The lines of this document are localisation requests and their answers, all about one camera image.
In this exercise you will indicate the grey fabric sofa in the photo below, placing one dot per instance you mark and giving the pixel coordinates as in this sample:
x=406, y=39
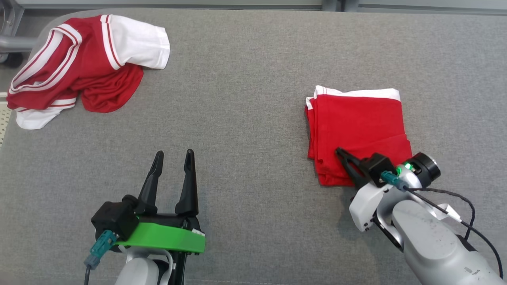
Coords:
x=237, y=118

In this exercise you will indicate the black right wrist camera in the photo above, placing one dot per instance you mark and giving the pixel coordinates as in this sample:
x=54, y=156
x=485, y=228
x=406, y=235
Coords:
x=376, y=166

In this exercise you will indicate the grey frame leg with caster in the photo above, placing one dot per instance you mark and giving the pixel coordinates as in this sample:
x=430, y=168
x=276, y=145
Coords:
x=16, y=42

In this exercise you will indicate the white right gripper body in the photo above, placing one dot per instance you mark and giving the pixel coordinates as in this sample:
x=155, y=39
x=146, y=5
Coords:
x=364, y=206

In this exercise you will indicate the cream perforated laundry basket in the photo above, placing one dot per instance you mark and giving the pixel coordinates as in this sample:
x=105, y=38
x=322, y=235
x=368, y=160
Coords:
x=3, y=118

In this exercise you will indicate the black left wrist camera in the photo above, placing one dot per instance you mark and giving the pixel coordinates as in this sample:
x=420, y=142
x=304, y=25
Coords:
x=113, y=217

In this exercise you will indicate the red shorts with white hem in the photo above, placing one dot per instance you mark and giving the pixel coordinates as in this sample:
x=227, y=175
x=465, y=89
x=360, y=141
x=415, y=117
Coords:
x=356, y=126

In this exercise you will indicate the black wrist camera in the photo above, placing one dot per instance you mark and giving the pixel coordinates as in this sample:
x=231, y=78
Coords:
x=113, y=217
x=376, y=166

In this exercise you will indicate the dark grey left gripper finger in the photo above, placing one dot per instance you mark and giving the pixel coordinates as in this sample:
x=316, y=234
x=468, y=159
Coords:
x=189, y=198
x=149, y=194

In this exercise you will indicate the grey metal partition post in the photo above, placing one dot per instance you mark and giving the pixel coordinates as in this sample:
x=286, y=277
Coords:
x=351, y=4
x=330, y=4

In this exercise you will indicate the red white number jersey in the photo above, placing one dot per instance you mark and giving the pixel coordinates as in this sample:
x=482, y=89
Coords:
x=87, y=59

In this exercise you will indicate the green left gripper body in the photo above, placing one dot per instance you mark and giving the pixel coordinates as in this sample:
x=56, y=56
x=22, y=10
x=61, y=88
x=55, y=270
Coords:
x=166, y=237

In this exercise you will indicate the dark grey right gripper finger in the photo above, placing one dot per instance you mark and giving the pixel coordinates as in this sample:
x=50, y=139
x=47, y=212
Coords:
x=350, y=174
x=352, y=160

